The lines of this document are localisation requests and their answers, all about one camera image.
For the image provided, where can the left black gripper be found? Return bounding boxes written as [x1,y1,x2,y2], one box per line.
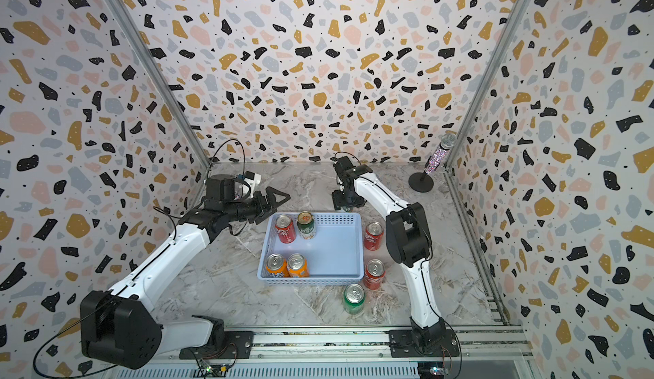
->
[223,187,290,224]

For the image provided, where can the red cola can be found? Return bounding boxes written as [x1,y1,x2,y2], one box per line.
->
[364,222,384,251]
[363,259,385,290]
[274,214,296,244]

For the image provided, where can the green soda can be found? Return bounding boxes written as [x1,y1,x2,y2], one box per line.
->
[343,284,366,314]

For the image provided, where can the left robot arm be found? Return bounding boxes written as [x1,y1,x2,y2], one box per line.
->
[80,186,291,370]

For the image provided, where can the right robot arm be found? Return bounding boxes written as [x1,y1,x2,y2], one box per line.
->
[332,157,446,354]

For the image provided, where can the light blue plastic basket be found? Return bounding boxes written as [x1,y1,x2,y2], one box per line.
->
[256,212,364,285]

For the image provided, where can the orange soda can front left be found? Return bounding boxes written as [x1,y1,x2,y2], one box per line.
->
[264,253,290,278]

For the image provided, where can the orange soda can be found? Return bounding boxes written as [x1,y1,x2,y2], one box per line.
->
[287,253,310,278]
[264,253,290,278]

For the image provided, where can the glitter microphone on stand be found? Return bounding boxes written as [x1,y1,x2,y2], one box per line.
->
[408,133,456,193]

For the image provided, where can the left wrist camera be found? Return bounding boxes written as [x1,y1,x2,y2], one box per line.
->
[205,171,262,202]

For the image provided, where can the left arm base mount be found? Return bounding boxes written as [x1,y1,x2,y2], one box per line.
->
[179,331,255,360]

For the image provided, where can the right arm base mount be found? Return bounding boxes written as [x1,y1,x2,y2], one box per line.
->
[388,328,461,358]

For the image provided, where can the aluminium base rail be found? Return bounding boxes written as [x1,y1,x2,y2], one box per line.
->
[109,324,538,379]

